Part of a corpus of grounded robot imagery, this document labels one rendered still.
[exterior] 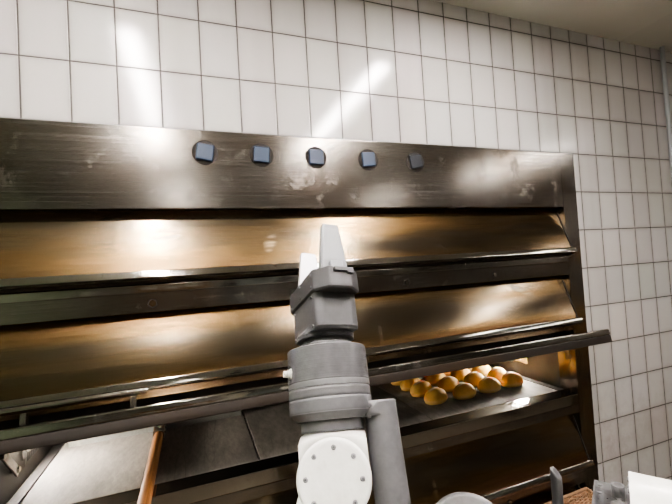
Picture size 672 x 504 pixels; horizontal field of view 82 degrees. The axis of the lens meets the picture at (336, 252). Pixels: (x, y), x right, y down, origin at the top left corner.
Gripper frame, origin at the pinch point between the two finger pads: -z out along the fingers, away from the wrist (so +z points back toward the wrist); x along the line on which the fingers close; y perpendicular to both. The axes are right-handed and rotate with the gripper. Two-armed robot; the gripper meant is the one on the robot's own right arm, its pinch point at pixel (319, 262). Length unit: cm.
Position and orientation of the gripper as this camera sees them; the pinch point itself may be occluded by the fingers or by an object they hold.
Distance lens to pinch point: 48.2
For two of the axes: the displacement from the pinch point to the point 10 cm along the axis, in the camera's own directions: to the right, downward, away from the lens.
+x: 3.7, -4.3, -8.2
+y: -9.2, -0.8, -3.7
